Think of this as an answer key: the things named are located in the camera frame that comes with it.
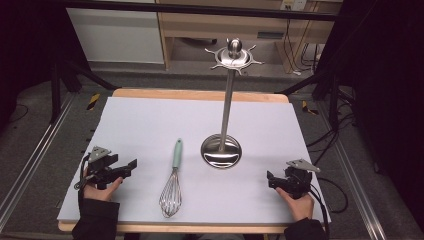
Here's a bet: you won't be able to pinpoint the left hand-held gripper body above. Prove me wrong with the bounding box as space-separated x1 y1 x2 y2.
77 145 132 191

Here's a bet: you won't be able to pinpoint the black floor cables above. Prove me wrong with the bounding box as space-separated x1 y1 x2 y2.
305 96 356 166

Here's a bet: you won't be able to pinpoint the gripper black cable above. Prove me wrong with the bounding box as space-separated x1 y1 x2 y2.
73 153 101 214
308 177 350 240

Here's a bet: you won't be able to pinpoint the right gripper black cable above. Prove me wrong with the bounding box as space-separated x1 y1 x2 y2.
308 177 350 240

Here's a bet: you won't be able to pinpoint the white power strip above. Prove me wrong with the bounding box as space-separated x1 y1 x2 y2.
280 0 308 12

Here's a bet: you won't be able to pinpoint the whisk with green handle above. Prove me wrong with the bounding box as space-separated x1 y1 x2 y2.
158 138 184 219

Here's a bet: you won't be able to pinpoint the person's left hand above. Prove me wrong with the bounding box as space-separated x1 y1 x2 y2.
82 167 124 202

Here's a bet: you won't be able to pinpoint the person's right hand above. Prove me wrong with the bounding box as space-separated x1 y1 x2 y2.
275 186 315 223

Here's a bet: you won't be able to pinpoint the black horizontal bar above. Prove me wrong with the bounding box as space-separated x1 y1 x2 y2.
59 0 338 22

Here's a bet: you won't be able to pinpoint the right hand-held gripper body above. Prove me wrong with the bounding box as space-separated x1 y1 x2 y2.
275 158 322 200

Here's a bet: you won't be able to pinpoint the aluminium floor rail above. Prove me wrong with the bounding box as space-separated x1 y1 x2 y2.
317 99 388 240
0 91 78 232

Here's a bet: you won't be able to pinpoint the white table mat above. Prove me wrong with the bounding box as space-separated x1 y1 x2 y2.
56 96 332 225

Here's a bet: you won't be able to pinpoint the white cabinet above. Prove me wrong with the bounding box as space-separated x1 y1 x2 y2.
65 7 166 65

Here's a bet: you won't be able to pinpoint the yellow black striped tape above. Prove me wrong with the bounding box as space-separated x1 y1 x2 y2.
86 92 101 111
301 100 320 117

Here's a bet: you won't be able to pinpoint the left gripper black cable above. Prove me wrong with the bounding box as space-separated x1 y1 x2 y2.
73 153 101 214

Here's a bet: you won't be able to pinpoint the steel utensil stand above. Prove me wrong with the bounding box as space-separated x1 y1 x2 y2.
200 37 264 170

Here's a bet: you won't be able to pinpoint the black metal stand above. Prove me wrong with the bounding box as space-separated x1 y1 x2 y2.
275 66 355 132
49 56 118 125

